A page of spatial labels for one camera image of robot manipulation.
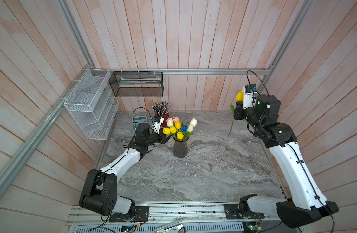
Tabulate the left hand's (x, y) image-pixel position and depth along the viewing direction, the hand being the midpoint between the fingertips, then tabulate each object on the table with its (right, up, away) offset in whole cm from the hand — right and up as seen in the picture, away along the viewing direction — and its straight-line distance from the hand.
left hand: (171, 134), depth 83 cm
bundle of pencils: (-8, +16, +15) cm, 24 cm away
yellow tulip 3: (+4, +5, -11) cm, 13 cm away
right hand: (+31, +16, -16) cm, 39 cm away
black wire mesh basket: (-27, +36, +25) cm, 51 cm away
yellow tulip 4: (+5, 0, -11) cm, 12 cm away
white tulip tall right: (+12, +7, -8) cm, 16 cm away
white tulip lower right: (+10, +4, -11) cm, 15 cm away
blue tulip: (+7, +4, -11) cm, 14 cm away
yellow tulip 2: (+1, +3, -11) cm, 11 cm away
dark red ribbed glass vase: (+5, -10, +12) cm, 16 cm away
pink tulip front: (+2, +8, -8) cm, 12 cm away
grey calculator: (-28, +9, +29) cm, 41 cm away
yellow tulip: (-2, +2, -13) cm, 13 cm away
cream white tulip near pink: (-1, +6, -9) cm, 11 cm away
